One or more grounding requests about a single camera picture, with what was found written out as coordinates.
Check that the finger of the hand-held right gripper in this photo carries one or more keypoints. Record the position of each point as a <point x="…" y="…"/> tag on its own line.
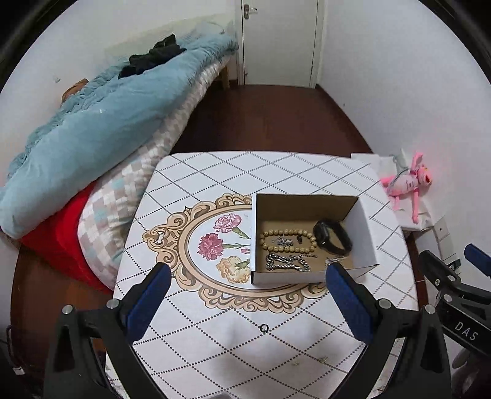
<point x="441" y="269"/>
<point x="477" y="256"/>

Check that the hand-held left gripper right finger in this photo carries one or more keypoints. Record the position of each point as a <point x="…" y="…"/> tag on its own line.
<point x="350" y="305"/>

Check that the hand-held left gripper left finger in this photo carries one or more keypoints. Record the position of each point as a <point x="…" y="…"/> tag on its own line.
<point x="149" y="305"/>

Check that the white cardboard box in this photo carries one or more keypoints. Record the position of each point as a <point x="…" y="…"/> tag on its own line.
<point x="307" y="264"/>

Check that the floral patterned tablecloth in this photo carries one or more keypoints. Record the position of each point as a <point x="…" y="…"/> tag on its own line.
<point x="214" y="337"/>

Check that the black smart band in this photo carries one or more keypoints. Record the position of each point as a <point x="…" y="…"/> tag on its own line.
<point x="330" y="234"/>

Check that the small silver pendant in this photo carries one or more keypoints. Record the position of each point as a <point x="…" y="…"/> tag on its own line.
<point x="283" y="241"/>

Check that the pink plush toy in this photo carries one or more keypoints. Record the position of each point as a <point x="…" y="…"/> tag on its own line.
<point x="406" y="182"/>

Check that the checkered quilt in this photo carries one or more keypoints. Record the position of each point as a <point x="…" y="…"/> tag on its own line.
<point x="115" y="207"/>

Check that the red blanket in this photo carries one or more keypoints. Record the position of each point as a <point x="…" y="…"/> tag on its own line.
<point x="57" y="238"/>

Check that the white side table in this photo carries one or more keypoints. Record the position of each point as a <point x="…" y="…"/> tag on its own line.
<point x="383" y="165"/>

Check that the light blue blanket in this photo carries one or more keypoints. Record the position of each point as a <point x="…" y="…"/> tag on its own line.
<point x="99" y="130"/>

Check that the brown plush item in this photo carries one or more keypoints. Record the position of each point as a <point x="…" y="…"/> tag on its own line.
<point x="73" y="91"/>

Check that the wooden bed leg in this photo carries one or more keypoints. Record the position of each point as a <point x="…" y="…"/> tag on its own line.
<point x="225" y="75"/>

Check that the black clothes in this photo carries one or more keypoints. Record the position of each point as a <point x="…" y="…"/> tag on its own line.
<point x="153" y="57"/>

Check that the white door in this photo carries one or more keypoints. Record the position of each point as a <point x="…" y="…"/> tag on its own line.
<point x="280" y="42"/>

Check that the white wall socket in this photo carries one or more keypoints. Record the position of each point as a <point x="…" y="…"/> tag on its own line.
<point x="443" y="229"/>

